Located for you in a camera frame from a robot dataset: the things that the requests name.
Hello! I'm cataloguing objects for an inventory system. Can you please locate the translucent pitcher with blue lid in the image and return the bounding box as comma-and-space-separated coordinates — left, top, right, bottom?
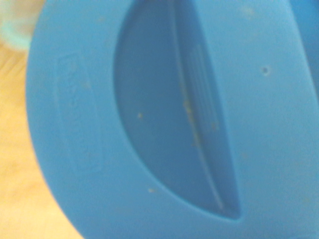
24, 0, 319, 239

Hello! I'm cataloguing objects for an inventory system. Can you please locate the teal-rimmed food storage box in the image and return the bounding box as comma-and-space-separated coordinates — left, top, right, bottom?
0, 13, 34, 52

